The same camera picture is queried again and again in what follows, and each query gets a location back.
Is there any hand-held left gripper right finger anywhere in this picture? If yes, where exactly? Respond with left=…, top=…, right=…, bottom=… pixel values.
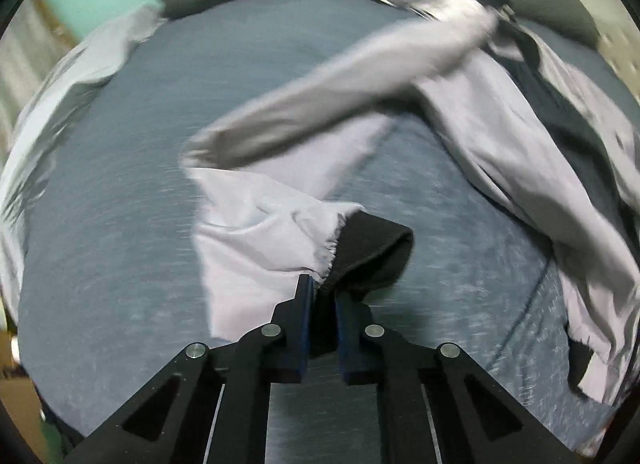
left=335, top=294, right=576, bottom=464

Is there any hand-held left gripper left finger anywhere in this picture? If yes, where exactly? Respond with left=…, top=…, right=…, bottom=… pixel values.
left=65, top=274, right=316, bottom=464

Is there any light grey jacket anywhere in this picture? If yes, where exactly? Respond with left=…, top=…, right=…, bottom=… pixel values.
left=180, top=0, right=640, bottom=405

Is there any blue patterned bed sheet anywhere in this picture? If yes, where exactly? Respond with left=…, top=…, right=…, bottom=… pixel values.
left=15, top=0, right=636, bottom=464

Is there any brown cardboard box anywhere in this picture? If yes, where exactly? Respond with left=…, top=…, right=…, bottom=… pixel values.
left=0, top=329, right=31, bottom=382

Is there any light grey blanket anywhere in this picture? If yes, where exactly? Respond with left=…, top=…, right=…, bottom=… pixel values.
left=0, top=6, right=166, bottom=325

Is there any beige curtain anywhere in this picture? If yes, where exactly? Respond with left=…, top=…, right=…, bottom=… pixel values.
left=0, top=0, right=76, bottom=165

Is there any cream tufted headboard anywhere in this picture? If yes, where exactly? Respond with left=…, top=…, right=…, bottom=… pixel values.
left=560, top=0, right=640, bottom=104

